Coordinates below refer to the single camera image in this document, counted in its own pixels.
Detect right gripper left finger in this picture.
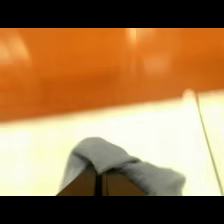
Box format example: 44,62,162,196
56,164,98,197

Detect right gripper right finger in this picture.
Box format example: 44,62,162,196
101,169,148,197

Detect blue T-shirt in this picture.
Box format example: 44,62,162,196
59,136,186,197

